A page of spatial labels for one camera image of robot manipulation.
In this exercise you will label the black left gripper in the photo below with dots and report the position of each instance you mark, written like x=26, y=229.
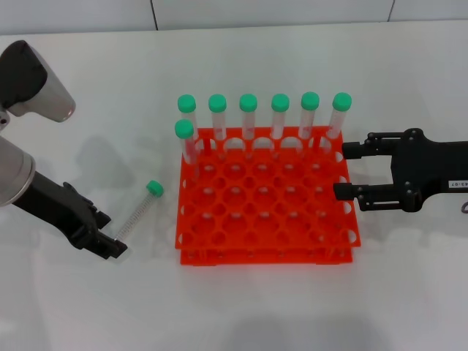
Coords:
x=62, y=208

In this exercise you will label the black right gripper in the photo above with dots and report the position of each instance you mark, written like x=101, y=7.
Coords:
x=424, y=168

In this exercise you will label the black-graduated green-capped test tube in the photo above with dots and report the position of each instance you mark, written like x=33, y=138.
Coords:
x=154, y=187

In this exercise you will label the red-printed green-capped test tube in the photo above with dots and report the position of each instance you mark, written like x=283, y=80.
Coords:
x=184, y=128
x=310, y=101
x=186, y=103
x=342, y=101
x=280, y=102
x=248, y=102
x=217, y=102

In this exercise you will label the orange plastic test tube rack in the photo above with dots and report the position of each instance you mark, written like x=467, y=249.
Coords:
x=272, y=253

